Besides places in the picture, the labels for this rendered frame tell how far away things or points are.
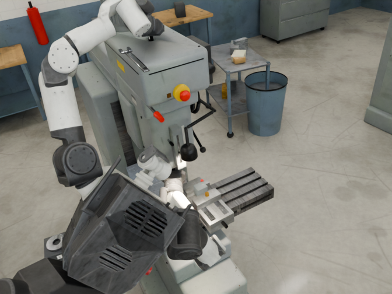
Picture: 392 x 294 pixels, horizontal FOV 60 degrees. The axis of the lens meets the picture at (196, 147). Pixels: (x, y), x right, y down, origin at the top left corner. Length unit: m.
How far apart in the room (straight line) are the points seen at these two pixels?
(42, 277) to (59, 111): 0.46
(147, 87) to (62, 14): 4.47
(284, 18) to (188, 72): 5.41
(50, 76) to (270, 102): 2.99
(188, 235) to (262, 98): 2.75
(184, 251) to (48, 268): 0.40
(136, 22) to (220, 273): 1.33
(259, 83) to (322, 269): 2.19
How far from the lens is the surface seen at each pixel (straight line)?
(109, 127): 1.87
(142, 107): 1.31
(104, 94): 1.79
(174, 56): 1.18
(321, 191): 3.40
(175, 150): 1.45
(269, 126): 3.94
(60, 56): 1.01
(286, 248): 2.91
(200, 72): 1.23
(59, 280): 1.06
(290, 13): 6.62
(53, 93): 1.01
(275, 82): 4.10
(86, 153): 0.96
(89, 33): 1.06
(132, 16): 1.10
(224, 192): 2.00
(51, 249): 1.69
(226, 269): 1.92
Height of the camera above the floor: 2.31
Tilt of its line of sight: 36 degrees down
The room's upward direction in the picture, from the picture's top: 6 degrees counter-clockwise
